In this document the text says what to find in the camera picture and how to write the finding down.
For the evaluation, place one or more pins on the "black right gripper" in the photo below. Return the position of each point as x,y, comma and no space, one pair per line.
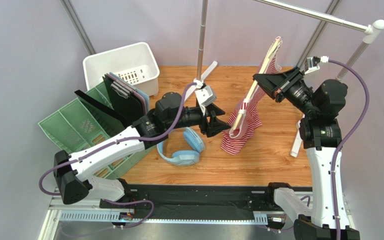
281,86

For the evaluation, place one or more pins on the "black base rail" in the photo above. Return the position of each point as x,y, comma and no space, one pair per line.
206,202

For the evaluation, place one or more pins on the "red white striped tank top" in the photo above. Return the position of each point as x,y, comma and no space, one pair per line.
234,141

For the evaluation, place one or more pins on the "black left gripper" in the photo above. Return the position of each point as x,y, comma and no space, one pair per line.
215,126

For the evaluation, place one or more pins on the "black folder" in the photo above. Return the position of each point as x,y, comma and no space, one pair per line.
101,108

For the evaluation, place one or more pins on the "green plastic file rack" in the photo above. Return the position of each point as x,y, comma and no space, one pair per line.
76,127

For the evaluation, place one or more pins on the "white plastic bin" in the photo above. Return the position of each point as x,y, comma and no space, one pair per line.
134,63

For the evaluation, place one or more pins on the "pink clipboard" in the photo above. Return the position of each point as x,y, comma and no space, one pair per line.
135,90

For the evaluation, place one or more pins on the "cream plastic hanger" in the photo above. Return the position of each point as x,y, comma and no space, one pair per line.
268,65

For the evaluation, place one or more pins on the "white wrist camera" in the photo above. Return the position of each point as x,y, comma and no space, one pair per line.
312,64
204,94

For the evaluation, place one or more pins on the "black clipboard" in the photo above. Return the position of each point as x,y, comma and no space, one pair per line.
124,100

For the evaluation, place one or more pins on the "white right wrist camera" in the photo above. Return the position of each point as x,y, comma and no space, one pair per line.
312,64

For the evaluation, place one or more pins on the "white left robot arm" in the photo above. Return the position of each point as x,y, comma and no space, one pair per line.
74,172

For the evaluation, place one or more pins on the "blue white headphones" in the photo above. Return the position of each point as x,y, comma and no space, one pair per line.
185,157

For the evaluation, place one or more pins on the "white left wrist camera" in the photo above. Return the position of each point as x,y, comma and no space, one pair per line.
204,94

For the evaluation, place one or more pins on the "blue clipboard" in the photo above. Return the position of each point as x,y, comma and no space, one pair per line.
142,91

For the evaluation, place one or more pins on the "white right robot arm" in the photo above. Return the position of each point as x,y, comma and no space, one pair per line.
321,138

